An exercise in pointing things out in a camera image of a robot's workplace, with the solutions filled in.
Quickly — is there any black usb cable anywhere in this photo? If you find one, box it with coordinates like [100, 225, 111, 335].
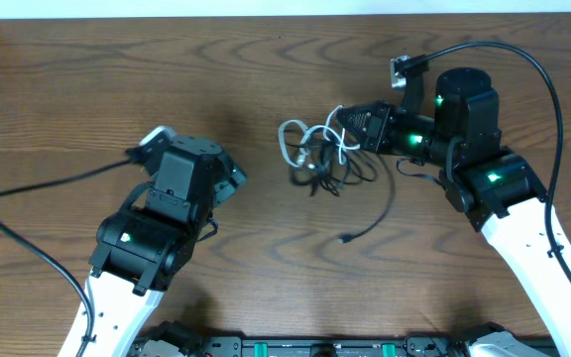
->
[285, 129, 399, 245]

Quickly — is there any white usb cable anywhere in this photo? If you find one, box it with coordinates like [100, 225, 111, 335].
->
[278, 103, 362, 170]

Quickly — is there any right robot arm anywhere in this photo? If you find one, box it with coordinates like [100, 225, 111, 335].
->
[336, 67, 571, 356]

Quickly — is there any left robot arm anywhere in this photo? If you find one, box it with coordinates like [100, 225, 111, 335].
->
[59, 127, 246, 356]

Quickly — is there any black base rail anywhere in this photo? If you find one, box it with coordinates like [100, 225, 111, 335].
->
[127, 321, 559, 357]

